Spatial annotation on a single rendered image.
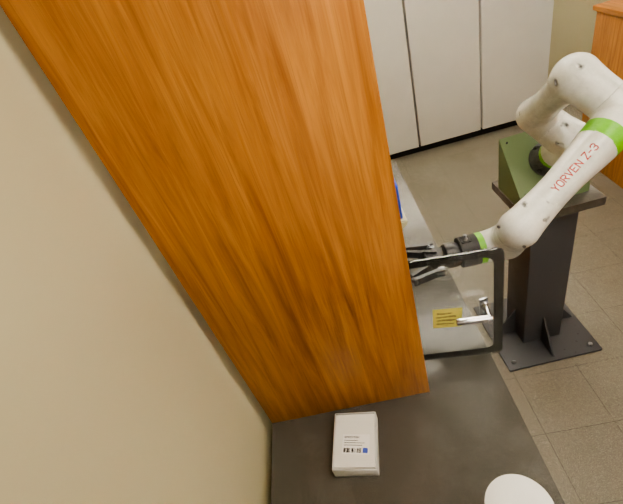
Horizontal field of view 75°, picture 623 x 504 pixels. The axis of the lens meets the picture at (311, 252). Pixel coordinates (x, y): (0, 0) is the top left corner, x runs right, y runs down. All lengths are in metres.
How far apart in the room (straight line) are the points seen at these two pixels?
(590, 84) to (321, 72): 0.86
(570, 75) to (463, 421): 0.97
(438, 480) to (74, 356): 0.90
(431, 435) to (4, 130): 1.14
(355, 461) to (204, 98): 0.94
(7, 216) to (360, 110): 0.53
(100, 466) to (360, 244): 0.58
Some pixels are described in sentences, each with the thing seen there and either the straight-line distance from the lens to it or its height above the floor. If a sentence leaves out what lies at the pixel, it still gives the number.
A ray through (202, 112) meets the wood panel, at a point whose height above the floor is 1.89.
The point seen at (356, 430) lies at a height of 0.98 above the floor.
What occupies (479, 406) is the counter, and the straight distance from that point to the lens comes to 1.30.
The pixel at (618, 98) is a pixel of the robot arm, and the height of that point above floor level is 1.52.
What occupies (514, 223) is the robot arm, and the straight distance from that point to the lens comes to 1.17.
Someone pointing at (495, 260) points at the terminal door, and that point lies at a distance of 1.06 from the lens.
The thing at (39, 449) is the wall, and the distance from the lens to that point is 0.63.
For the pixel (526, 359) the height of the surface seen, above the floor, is 0.02.
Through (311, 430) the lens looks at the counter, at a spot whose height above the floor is 0.94.
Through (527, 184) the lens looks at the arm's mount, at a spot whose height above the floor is 1.03.
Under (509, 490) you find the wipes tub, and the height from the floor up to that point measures 1.09.
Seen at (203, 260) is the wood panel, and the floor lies 1.60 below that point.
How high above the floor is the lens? 2.07
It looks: 37 degrees down
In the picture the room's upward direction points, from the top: 20 degrees counter-clockwise
